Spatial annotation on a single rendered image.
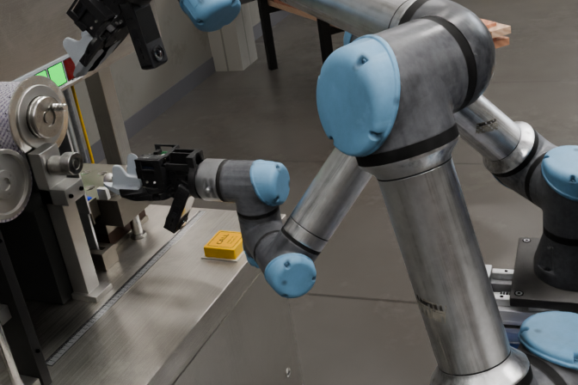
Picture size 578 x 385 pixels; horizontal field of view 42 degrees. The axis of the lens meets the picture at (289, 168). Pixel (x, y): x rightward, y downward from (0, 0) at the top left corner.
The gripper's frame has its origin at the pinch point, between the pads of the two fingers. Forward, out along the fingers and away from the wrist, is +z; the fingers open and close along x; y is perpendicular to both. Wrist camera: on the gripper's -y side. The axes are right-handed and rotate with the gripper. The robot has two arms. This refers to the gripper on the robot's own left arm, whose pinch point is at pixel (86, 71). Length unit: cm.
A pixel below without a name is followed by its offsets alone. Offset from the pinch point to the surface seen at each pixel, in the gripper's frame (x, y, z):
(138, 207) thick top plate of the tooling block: -14.0, -21.1, 28.2
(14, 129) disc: 8.3, 1.8, 13.5
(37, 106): 3.6, 2.4, 10.4
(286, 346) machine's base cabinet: -25, -67, 37
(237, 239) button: -14.7, -39.8, 15.2
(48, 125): 2.0, -0.8, 13.5
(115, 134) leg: -76, 4, 76
